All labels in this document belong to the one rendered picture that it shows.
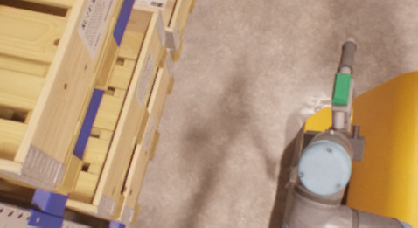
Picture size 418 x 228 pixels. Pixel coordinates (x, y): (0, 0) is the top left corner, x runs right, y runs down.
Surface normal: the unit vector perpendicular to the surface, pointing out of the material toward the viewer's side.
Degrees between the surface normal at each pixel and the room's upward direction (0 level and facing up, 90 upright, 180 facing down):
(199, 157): 0
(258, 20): 0
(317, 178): 28
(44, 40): 0
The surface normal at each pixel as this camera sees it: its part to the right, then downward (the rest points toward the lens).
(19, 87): -0.01, -0.34
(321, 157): -0.34, 0.05
